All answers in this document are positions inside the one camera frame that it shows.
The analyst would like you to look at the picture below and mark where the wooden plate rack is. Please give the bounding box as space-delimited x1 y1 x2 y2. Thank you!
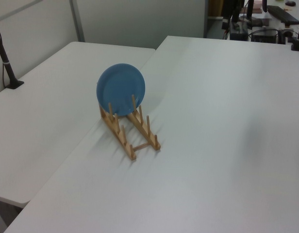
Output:
99 94 162 161

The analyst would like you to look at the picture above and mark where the black monitor stand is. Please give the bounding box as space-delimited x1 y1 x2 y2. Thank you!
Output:
246 0 268 21

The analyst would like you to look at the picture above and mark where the blue round plate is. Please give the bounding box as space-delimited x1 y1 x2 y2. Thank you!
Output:
96 63 146 117

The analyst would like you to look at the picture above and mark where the black computer keyboard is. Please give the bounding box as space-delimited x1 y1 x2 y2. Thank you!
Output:
267 5 299 25

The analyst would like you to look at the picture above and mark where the black pole with flat base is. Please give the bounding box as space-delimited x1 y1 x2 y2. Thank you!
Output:
0 19 25 90

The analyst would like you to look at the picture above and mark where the black box with green board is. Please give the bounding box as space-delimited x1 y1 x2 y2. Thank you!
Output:
229 23 250 41

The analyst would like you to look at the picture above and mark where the black electronics box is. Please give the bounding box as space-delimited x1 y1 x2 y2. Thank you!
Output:
250 29 279 44

